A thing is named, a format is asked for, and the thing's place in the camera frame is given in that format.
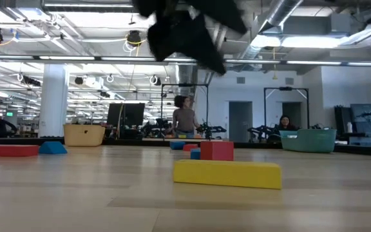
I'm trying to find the small red foam block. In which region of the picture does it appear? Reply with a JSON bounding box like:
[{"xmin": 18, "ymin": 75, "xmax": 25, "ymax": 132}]
[{"xmin": 182, "ymin": 143, "xmax": 200, "ymax": 153}]

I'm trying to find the grey door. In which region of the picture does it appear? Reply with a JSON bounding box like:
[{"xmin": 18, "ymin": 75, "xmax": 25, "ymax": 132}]
[
  {"xmin": 281, "ymin": 102, "xmax": 302, "ymax": 129},
  {"xmin": 228, "ymin": 101, "xmax": 254, "ymax": 143}
]

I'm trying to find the long red foam block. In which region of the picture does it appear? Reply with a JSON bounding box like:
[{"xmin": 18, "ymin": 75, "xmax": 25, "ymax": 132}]
[{"xmin": 0, "ymin": 144, "xmax": 40, "ymax": 158}]

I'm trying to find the yellow-orange plastic bin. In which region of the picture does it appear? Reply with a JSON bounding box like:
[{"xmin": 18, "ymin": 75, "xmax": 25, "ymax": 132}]
[{"xmin": 63, "ymin": 124, "xmax": 106, "ymax": 148}]

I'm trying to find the large silver ventilation duct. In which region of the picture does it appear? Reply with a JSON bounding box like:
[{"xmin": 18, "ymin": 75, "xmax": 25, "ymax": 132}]
[{"xmin": 236, "ymin": 0, "xmax": 304, "ymax": 62}]

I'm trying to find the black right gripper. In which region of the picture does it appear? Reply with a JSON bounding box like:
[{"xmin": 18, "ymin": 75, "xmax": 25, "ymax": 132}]
[{"xmin": 132, "ymin": 0, "xmax": 249, "ymax": 76}]

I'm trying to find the grey monitor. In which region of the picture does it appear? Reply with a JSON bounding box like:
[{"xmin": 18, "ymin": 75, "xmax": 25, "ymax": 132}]
[{"xmin": 349, "ymin": 103, "xmax": 371, "ymax": 133}]

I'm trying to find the black monitor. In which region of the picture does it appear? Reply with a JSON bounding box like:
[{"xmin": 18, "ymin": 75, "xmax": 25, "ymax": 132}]
[{"xmin": 106, "ymin": 102, "xmax": 146, "ymax": 128}]

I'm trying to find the small blue foam block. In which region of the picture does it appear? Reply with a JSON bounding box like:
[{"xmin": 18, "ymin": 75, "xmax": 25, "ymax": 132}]
[{"xmin": 169, "ymin": 140, "xmax": 187, "ymax": 151}]

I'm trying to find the person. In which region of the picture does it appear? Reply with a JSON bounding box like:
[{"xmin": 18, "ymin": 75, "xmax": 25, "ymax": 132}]
[
  {"xmin": 276, "ymin": 115, "xmax": 300, "ymax": 133},
  {"xmin": 171, "ymin": 95, "xmax": 202, "ymax": 139}
]

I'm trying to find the blue foam wedge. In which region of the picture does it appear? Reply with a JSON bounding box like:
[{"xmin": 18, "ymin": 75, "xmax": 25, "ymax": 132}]
[{"xmin": 38, "ymin": 140, "xmax": 68, "ymax": 155}]

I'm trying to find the long yellow foam block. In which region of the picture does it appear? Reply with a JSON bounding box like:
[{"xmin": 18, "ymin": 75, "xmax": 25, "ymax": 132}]
[{"xmin": 173, "ymin": 159, "xmax": 283, "ymax": 190}]

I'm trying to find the black frame stand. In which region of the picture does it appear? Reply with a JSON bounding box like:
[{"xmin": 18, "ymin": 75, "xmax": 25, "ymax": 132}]
[
  {"xmin": 263, "ymin": 86, "xmax": 310, "ymax": 130},
  {"xmin": 160, "ymin": 82, "xmax": 210, "ymax": 140}
]

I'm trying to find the white building column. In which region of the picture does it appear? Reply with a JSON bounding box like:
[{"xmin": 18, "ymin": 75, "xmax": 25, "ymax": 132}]
[{"xmin": 38, "ymin": 63, "xmax": 70, "ymax": 139}]

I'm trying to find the red foam cube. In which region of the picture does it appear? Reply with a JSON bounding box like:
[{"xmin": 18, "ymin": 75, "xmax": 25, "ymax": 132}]
[{"xmin": 200, "ymin": 140, "xmax": 235, "ymax": 162}]

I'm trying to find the black cabinet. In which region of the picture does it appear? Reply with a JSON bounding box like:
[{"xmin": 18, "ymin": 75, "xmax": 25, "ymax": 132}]
[{"xmin": 334, "ymin": 106, "xmax": 351, "ymax": 135}]

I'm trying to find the suspended linear light rail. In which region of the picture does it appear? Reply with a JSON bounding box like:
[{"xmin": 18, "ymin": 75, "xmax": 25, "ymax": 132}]
[{"xmin": 0, "ymin": 54, "xmax": 371, "ymax": 67}]

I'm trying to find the yellow hanging cable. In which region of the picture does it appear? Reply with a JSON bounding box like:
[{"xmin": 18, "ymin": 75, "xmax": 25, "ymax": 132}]
[{"xmin": 117, "ymin": 102, "xmax": 124, "ymax": 139}]

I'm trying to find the yellow hanging pull cord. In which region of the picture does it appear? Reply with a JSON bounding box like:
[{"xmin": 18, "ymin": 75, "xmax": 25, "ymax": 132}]
[{"xmin": 271, "ymin": 48, "xmax": 278, "ymax": 81}]

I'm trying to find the teal plastic bin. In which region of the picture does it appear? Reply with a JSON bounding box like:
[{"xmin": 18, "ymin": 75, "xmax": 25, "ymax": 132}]
[{"xmin": 279, "ymin": 128, "xmax": 338, "ymax": 153}]

